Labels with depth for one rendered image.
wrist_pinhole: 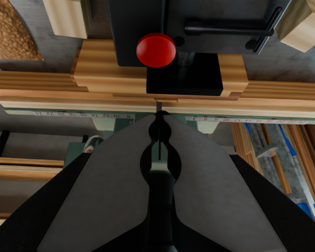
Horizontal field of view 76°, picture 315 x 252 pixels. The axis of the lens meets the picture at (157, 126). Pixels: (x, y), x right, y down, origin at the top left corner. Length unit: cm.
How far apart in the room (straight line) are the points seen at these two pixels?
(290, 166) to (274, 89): 78
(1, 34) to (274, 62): 39
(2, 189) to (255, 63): 288
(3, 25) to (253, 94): 38
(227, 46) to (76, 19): 16
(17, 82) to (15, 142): 276
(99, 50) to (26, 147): 281
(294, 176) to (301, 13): 93
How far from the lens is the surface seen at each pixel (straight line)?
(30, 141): 309
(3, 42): 36
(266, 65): 38
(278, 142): 119
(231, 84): 28
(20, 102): 42
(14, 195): 292
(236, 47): 20
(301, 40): 30
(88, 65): 29
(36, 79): 40
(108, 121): 72
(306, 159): 168
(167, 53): 16
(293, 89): 43
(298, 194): 115
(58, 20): 28
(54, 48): 36
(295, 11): 30
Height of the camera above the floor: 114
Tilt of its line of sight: 28 degrees down
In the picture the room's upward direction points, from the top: 179 degrees counter-clockwise
